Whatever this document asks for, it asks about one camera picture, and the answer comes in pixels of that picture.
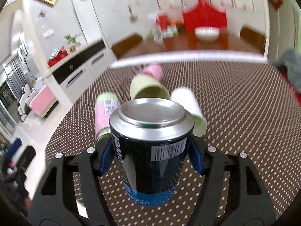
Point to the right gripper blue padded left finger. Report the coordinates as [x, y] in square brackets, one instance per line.
[107, 156]

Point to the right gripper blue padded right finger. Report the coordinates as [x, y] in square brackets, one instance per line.
[196, 154]

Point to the blue and black drink can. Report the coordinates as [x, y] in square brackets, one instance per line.
[151, 138]

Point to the pink and green cup stack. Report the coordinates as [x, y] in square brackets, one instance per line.
[105, 104]

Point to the white cup green inside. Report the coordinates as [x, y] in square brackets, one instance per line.
[186, 98]

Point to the brown dotted tablecloth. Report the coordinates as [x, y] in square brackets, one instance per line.
[117, 161]

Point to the sofa with pink blanket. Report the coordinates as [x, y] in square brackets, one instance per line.
[41, 98]

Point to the white sideboard cabinet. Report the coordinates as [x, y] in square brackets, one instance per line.
[72, 75]

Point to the left brown wooden chair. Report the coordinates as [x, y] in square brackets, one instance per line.
[123, 46]

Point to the brown wooden chair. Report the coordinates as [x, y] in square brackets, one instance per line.
[254, 38]
[123, 46]

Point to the red box on cabinet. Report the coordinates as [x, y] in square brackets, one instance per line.
[56, 56]

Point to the small potted green plant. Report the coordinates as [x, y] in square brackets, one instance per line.
[71, 41]

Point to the white bowl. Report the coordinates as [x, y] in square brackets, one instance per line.
[207, 33]

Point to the clear plastic water bottle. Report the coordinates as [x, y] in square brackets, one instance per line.
[156, 31]

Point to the green tray with items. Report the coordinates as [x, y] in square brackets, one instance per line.
[171, 31]

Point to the right brown wooden chair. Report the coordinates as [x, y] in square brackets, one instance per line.
[254, 38]

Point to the grey cloth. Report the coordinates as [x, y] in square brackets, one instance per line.
[290, 59]

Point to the red gift bag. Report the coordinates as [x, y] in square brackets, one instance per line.
[204, 15]

